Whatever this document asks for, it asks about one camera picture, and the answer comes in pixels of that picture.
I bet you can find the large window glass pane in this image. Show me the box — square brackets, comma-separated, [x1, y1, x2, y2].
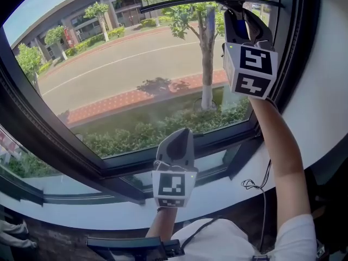
[0, 123, 103, 195]

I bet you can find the person's right forearm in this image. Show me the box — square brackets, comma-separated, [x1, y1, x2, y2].
[248, 96, 312, 229]

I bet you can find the black lanyard cable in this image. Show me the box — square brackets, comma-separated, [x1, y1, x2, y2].
[180, 215, 221, 249]

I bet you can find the black chest-mounted screen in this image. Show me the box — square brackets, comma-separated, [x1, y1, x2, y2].
[86, 236, 185, 261]

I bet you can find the white window sill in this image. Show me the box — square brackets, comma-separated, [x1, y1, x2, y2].
[0, 91, 348, 231]

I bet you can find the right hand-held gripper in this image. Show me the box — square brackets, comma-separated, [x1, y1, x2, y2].
[222, 9, 279, 101]

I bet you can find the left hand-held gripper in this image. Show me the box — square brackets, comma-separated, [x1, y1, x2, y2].
[151, 127, 199, 209]

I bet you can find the hinged window glass pane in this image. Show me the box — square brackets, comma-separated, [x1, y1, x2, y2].
[2, 0, 282, 159]

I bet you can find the person's left forearm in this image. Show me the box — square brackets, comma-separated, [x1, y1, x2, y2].
[145, 207, 179, 239]

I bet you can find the narrow window glass pane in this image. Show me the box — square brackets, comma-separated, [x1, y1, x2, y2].
[121, 144, 243, 190]

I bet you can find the brown grey building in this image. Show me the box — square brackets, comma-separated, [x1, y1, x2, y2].
[10, 0, 272, 65]

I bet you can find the window with dark frame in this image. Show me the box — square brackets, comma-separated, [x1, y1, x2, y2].
[0, 0, 321, 206]

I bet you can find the person's white shirt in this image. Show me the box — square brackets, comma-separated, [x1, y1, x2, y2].
[168, 213, 318, 261]

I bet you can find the tree with white-painted trunk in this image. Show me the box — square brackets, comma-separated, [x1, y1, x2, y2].
[162, 0, 228, 111]

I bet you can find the thin gripper cable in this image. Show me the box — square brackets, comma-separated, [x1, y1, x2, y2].
[240, 158, 273, 254]

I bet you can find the metal squeegee with blue handle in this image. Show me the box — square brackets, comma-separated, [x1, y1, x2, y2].
[139, 0, 286, 39]

